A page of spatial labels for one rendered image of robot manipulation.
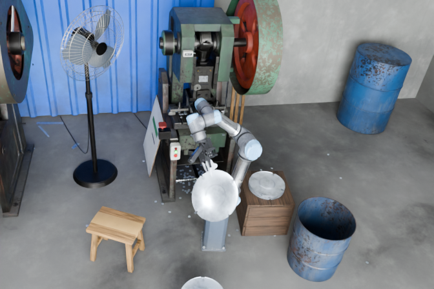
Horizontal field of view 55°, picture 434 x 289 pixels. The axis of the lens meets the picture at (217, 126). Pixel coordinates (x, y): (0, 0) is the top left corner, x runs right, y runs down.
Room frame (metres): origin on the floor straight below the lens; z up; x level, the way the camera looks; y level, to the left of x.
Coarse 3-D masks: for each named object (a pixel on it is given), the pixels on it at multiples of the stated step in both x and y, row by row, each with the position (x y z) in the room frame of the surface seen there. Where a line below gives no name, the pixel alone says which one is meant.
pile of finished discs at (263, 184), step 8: (256, 176) 2.61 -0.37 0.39; (264, 176) 2.62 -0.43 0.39; (272, 176) 2.63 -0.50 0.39; (256, 184) 2.51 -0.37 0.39; (264, 184) 2.51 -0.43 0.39; (272, 184) 2.52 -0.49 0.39; (280, 184) 2.54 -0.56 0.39; (256, 192) 2.43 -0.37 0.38; (264, 192) 2.43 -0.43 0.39; (272, 192) 2.44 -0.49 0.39; (280, 192) 2.45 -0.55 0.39
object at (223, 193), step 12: (204, 180) 1.76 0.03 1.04; (216, 180) 1.79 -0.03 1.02; (228, 180) 1.82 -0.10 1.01; (192, 192) 1.69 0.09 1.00; (204, 192) 1.72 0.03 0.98; (216, 192) 1.74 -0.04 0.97; (228, 192) 1.78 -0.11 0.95; (192, 204) 1.65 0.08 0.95; (204, 204) 1.68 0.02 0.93; (216, 204) 1.70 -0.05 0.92; (228, 204) 1.73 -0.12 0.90; (204, 216) 1.64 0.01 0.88; (216, 216) 1.67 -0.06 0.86
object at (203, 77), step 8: (200, 64) 2.93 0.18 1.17; (208, 64) 2.95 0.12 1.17; (200, 72) 2.89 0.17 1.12; (208, 72) 2.91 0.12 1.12; (200, 80) 2.89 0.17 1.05; (208, 80) 2.91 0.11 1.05; (200, 88) 2.89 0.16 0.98; (208, 88) 2.91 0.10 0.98; (192, 96) 2.88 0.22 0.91; (200, 96) 2.85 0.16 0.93; (208, 96) 2.88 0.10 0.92
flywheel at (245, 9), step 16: (240, 0) 3.30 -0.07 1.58; (240, 16) 3.34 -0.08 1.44; (256, 16) 2.92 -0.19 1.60; (240, 32) 3.31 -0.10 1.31; (256, 32) 2.97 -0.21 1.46; (240, 48) 3.26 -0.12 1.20; (256, 48) 2.92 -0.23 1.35; (240, 64) 3.21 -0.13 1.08; (256, 64) 2.79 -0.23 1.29; (240, 80) 3.05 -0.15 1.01
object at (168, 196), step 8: (160, 72) 3.27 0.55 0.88; (160, 80) 3.24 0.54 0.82; (160, 88) 3.25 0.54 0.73; (168, 88) 3.15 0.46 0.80; (160, 96) 3.24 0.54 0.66; (168, 96) 3.13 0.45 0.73; (160, 104) 3.23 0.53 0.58; (168, 104) 3.11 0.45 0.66; (168, 120) 2.92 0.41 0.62; (176, 136) 2.68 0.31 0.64; (160, 144) 3.20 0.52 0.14; (160, 152) 3.16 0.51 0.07; (168, 152) 2.83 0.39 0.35; (160, 160) 3.10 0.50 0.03; (168, 160) 2.82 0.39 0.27; (176, 160) 2.62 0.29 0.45; (160, 168) 2.98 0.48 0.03; (160, 176) 2.87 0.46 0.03; (168, 176) 2.78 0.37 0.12; (160, 184) 2.76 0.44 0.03; (168, 184) 2.71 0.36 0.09; (160, 192) 2.69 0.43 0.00; (168, 192) 2.66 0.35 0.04; (168, 200) 2.59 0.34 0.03
